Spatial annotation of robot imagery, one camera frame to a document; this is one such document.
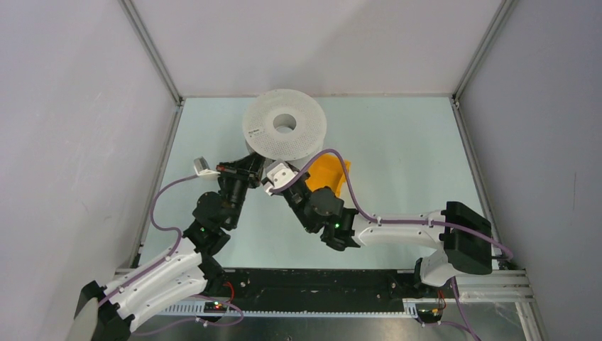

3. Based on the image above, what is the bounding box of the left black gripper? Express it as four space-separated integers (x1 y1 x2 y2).
216 147 268 228

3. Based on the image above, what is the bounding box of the white perforated cable spool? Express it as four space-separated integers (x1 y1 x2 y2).
242 89 327 169

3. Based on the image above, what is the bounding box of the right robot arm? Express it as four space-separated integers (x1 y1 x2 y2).
262 161 493 297

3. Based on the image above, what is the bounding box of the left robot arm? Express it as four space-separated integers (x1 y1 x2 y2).
67 153 265 340

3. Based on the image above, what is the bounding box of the orange plastic bin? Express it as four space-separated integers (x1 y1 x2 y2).
305 153 346 197

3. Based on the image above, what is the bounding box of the left controller board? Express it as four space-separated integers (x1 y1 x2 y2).
203 301 229 314

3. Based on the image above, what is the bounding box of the controller board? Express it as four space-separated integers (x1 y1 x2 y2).
203 301 229 314
416 306 444 324

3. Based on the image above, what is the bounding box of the right controller board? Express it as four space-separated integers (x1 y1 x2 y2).
416 306 444 324

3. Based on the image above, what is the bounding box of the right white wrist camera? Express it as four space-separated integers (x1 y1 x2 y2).
261 160 298 196

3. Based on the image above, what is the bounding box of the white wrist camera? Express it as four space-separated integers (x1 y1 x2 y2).
261 160 298 196
193 157 219 179

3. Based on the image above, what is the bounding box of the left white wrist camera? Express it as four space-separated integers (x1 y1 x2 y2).
193 157 219 179

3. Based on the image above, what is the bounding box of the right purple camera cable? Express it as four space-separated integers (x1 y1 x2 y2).
273 148 515 263

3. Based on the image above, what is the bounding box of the purple camera cable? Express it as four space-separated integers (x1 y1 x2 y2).
273 148 515 263
97 174 203 309

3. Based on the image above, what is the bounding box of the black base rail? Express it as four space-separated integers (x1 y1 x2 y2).
202 268 451 313

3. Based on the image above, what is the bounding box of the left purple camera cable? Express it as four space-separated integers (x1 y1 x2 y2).
97 174 203 309

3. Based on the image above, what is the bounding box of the aluminium frame post left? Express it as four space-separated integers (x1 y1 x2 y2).
119 0 183 107

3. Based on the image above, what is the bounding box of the aluminium frame post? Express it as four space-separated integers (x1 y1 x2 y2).
451 0 518 103
119 0 183 107

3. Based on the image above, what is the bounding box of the aluminium frame post right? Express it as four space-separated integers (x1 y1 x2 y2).
451 0 518 103

